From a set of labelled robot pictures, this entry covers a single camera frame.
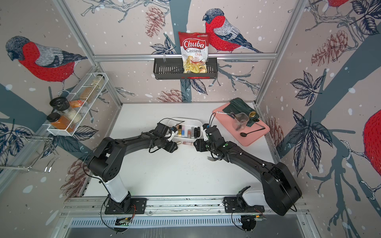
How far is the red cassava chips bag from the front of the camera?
0.83 metres

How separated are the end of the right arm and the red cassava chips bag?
1.19 feet

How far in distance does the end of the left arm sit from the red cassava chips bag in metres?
0.37
